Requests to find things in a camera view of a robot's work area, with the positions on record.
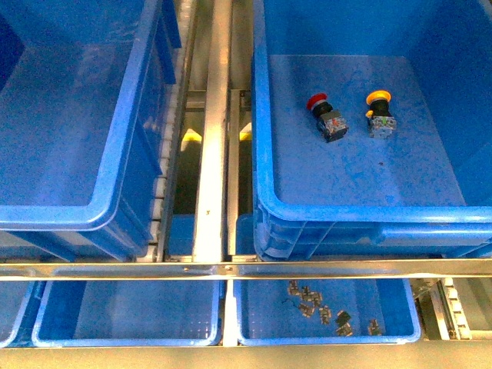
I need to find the red mushroom push button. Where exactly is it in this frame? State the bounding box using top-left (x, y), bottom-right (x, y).
top-left (307, 93), bottom-right (349, 142)

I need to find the yellow mushroom push button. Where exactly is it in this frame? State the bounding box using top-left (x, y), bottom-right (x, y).
top-left (365, 90), bottom-right (397, 139)

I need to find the blue target plastic bin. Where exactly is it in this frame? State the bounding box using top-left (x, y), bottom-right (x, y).
top-left (252, 1), bottom-right (491, 261)

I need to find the lower blue tray with clips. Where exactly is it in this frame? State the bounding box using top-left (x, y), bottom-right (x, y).
top-left (234, 279), bottom-right (421, 346)

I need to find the pile of small metal clips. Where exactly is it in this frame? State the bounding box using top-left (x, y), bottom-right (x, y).
top-left (278, 280), bottom-right (386, 343)

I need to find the blue middle plastic bin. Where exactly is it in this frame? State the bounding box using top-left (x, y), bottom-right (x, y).
top-left (1, 1), bottom-right (181, 261)

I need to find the lower middle blue tray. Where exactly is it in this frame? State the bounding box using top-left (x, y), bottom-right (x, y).
top-left (32, 280), bottom-right (224, 347)

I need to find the lower left blue tray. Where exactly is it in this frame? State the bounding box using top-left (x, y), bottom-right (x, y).
top-left (0, 281), bottom-right (41, 348)

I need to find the metal roller rack frame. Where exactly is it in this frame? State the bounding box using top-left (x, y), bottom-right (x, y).
top-left (0, 0), bottom-right (492, 347)

